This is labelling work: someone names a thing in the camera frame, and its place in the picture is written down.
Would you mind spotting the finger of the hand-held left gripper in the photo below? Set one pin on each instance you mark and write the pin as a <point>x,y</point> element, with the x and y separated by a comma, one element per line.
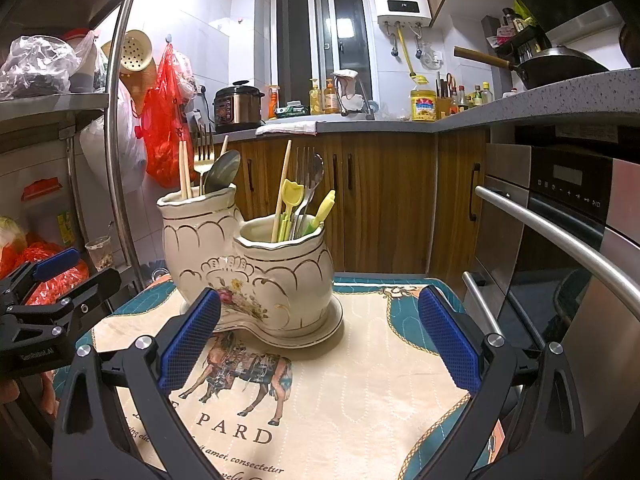
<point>57,262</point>
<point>92,290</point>

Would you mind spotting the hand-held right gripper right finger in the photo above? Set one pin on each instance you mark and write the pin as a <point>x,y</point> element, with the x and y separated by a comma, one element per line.
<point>447,342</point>

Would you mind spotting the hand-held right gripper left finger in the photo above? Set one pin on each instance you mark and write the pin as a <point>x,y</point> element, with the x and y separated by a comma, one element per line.
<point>190,342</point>

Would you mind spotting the cream ceramic utensil holder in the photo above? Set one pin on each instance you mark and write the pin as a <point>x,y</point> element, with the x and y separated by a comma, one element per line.
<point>280,280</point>

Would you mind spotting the wooden chopstick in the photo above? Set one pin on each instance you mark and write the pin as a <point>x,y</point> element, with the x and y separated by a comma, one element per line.
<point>189,170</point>
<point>182,170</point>
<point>224,146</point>
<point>282,185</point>

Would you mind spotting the gold fork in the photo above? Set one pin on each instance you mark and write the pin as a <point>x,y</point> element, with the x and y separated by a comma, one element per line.
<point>202,160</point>

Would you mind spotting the large silver spoon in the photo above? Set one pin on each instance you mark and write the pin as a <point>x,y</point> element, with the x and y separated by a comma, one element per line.
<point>222,172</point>

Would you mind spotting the yellow plastic utensil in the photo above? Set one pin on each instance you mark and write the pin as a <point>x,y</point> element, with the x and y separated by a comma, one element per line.
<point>324,207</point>
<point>294,192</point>

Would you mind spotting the silver fork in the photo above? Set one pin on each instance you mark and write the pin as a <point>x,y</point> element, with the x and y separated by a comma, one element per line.
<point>304,170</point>

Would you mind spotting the person's left hand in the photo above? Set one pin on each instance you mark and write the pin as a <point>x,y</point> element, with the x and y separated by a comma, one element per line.
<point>50,390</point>

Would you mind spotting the crumpled red plastic bag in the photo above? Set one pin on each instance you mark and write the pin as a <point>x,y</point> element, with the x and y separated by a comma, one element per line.
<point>55,285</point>

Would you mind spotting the clear plastic cup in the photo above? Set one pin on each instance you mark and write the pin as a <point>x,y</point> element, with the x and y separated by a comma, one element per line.
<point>99,255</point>

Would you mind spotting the small dark bin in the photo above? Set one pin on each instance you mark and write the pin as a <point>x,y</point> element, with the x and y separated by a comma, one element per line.
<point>156,270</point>

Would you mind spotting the printed horse table mat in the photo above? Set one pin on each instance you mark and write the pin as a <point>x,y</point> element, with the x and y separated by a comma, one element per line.
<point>360,390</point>

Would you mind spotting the white plastic bag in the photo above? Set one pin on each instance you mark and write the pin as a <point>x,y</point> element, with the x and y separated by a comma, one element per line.
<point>115,150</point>

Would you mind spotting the metal shelf rack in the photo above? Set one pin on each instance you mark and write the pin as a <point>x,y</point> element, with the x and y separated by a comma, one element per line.
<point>117,135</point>

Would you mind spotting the wooden kitchen cabinet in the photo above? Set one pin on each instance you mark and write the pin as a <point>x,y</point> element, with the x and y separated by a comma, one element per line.
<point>390,200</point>

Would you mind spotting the built-in oven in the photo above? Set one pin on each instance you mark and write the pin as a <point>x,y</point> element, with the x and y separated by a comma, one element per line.
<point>565,240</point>

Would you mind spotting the hanging red plastic bag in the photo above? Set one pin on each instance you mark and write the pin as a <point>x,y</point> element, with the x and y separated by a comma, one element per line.
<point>167,125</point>

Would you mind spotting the dark clear plastic bag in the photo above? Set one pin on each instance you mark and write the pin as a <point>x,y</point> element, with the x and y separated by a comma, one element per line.
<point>35,67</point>

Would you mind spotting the yellow perforated ladle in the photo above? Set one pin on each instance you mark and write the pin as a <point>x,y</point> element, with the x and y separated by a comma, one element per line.
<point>136,51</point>

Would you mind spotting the electric pressure cooker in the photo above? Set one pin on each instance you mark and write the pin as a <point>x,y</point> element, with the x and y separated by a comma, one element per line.
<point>237,107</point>

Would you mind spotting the white dish towel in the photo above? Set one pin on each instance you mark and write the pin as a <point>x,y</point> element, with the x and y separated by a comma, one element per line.
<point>287,128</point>

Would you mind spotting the knife block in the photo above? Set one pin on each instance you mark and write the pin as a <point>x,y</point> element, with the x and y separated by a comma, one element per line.
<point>444,100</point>

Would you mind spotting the row of condiment bottles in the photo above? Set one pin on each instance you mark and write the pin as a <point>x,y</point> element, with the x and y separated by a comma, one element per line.
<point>472,97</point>

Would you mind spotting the orange spray bottle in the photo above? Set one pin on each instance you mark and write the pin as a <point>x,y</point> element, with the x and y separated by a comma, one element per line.
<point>273,105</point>

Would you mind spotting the grey kitchen countertop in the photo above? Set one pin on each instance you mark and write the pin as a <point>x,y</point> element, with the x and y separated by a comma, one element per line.
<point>525,102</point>

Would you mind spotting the green box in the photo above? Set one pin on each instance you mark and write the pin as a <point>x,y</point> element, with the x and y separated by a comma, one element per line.
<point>291,111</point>

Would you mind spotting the white jug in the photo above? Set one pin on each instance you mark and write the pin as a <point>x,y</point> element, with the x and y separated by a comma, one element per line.
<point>510,93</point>

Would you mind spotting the orange detergent bottle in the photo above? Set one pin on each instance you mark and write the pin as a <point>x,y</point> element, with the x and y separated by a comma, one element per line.
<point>331,99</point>

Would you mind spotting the faucet with draped cloth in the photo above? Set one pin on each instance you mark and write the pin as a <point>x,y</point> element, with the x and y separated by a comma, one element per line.
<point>350,87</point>

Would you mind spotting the yellow detergent bottle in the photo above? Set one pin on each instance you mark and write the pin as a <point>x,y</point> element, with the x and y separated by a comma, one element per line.
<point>315,100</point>

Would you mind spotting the kitchen window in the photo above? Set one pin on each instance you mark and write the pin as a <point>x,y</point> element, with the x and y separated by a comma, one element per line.
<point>320,35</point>

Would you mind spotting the dark pan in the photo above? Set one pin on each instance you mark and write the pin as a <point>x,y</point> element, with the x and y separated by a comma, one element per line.
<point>631,45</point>

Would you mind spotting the wall spice shelf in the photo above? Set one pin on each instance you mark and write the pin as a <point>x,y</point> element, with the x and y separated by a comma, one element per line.
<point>515,35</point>

